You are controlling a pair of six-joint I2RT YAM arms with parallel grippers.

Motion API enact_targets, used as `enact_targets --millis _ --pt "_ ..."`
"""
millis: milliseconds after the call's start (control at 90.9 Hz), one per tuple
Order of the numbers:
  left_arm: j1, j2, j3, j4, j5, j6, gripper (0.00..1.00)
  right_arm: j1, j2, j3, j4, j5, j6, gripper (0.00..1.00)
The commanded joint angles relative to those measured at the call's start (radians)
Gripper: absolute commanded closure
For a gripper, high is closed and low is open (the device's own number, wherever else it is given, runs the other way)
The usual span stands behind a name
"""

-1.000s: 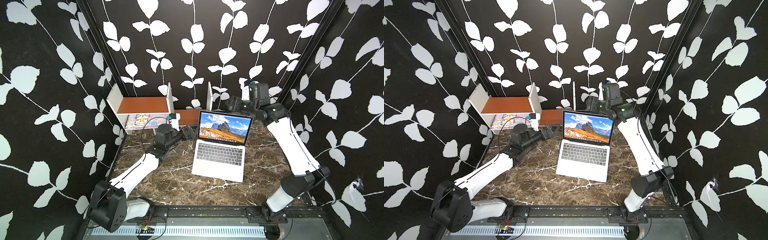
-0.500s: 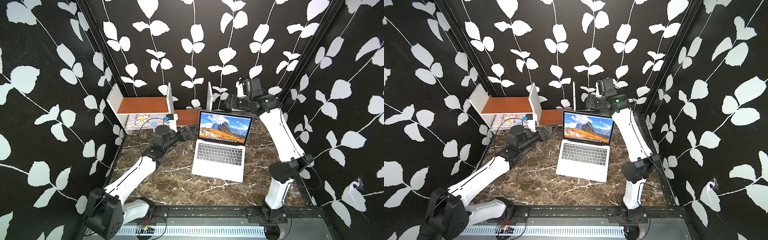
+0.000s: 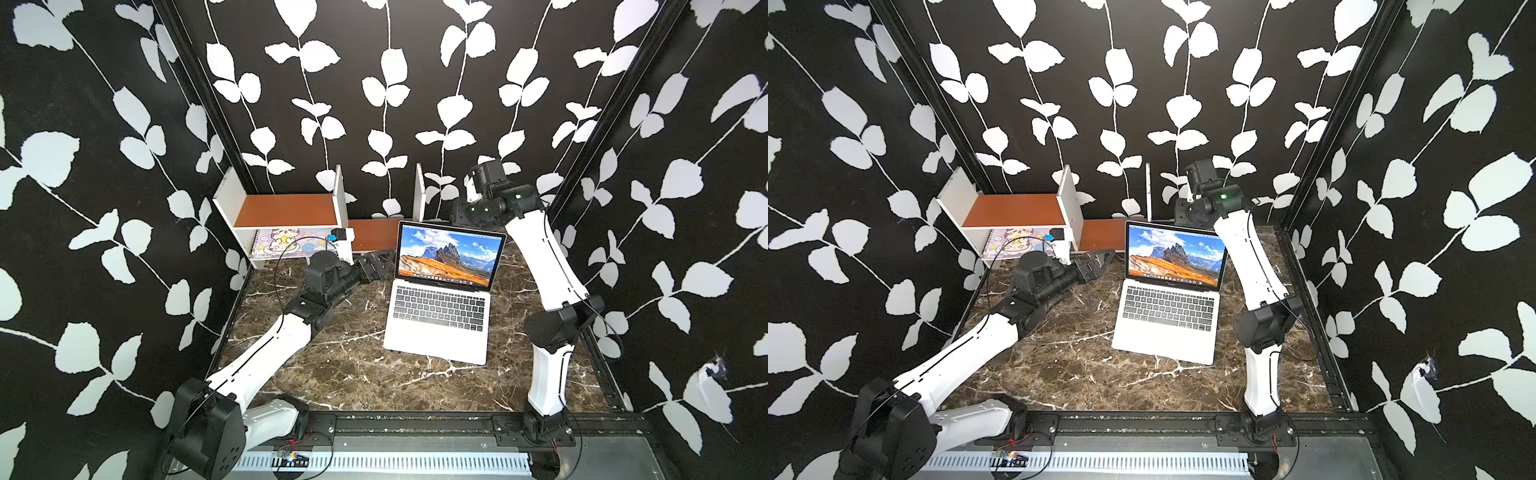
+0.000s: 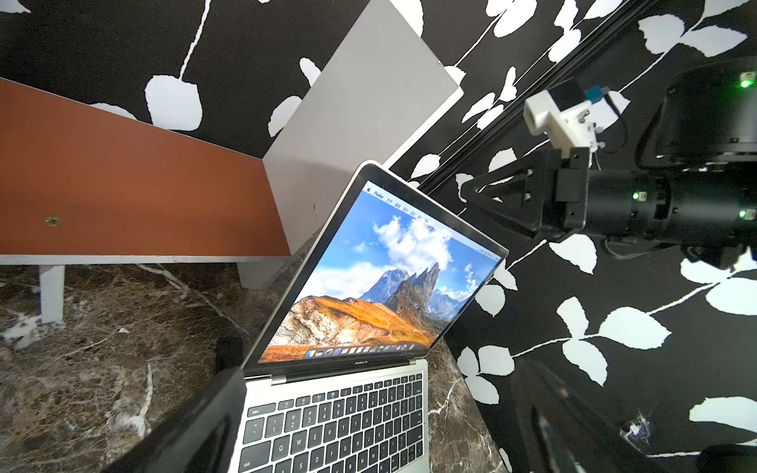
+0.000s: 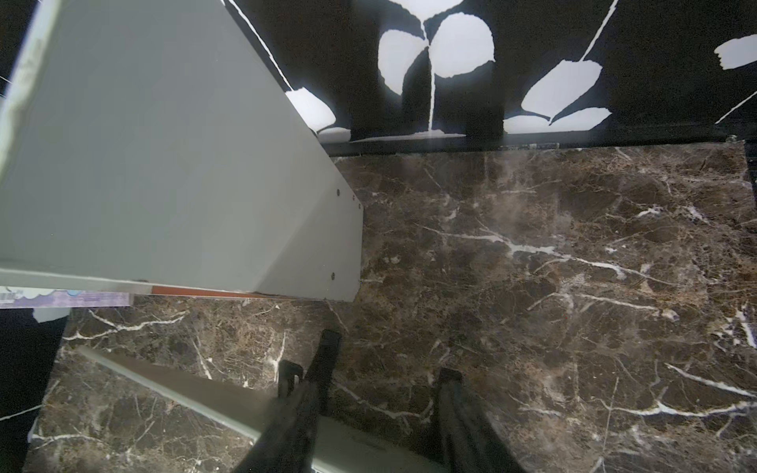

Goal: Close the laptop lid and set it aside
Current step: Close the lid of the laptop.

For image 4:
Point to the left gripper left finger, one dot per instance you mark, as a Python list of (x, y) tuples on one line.
[(200, 436)]

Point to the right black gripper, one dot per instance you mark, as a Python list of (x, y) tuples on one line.
[(552, 193)]

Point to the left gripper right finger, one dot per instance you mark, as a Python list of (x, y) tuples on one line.
[(563, 433)]

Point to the silver laptop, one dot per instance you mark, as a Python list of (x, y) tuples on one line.
[(337, 380)]

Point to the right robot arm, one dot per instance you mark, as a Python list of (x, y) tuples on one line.
[(694, 184)]

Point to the white and brown desk shelf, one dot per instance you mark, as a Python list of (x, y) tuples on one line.
[(187, 131)]

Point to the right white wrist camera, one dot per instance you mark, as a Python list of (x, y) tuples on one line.
[(562, 113)]

